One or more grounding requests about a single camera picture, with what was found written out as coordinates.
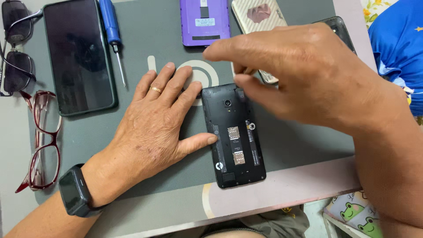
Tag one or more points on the person's right hand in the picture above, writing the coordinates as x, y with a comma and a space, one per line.
324, 79

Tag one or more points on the person's left hand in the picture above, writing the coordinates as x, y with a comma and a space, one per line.
148, 132

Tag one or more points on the black phone without back cover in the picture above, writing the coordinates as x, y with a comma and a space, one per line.
236, 165

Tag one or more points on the black phone back cover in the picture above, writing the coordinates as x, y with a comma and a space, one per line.
338, 28

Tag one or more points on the blue fabric with star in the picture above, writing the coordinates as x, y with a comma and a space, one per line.
400, 49

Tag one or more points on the floral cloth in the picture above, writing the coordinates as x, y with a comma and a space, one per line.
371, 10

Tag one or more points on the beige striped phone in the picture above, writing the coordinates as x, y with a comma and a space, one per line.
257, 15

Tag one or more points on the black smartwatch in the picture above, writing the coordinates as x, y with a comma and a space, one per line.
74, 191

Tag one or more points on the black smartphone in dark case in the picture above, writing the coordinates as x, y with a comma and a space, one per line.
79, 59

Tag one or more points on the grey work mat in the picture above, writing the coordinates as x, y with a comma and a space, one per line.
148, 29

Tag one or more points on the red framed glasses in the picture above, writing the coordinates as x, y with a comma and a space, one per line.
44, 132

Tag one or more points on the purple phone back cover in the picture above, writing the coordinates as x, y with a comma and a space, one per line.
205, 29

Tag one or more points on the frog print cushion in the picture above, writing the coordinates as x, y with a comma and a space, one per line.
353, 211

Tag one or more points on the dark sunglasses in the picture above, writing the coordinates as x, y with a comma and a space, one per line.
16, 71

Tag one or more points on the white stool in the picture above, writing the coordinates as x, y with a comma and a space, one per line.
332, 226

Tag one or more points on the person's olive shirt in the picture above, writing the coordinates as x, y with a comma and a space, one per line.
274, 223

